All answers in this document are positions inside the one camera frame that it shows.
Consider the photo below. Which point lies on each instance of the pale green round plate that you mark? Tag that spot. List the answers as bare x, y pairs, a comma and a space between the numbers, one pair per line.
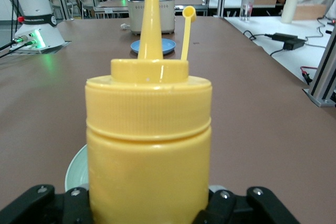
76, 171

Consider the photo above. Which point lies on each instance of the white thermos bottle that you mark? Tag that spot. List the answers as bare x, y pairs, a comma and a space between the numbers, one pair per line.
290, 6

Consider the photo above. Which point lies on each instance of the blue round plate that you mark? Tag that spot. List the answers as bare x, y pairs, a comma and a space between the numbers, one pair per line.
168, 45

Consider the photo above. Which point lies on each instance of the distant brown work table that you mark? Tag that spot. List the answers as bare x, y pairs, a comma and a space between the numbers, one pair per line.
113, 3

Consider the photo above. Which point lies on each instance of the white side table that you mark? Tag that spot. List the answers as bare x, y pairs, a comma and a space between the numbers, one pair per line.
288, 61

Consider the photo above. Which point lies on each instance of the black power adapter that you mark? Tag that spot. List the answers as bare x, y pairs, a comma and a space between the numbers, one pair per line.
286, 41

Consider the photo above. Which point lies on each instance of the yellow squeeze sauce bottle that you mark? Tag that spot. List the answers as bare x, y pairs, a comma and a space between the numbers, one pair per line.
147, 155

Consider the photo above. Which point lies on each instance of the red and black clip leads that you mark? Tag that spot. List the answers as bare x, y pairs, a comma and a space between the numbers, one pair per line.
305, 74

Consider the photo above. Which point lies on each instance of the large cardboard box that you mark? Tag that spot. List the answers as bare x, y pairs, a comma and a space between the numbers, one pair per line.
312, 12

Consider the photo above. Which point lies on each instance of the aluminium camera mount post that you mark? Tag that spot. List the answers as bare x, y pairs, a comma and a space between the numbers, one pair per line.
325, 77

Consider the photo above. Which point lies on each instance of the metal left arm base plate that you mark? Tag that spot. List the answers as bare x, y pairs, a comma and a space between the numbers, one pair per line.
60, 45

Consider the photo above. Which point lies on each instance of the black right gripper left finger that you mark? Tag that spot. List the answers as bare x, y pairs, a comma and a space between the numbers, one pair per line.
39, 208

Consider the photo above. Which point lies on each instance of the clear water bottle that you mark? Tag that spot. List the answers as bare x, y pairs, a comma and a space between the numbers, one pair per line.
247, 9

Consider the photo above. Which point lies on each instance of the beige chrome two-slot toaster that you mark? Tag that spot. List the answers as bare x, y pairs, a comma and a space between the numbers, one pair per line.
168, 19

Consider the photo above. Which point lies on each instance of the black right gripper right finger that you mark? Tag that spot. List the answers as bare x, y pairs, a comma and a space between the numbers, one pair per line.
262, 208

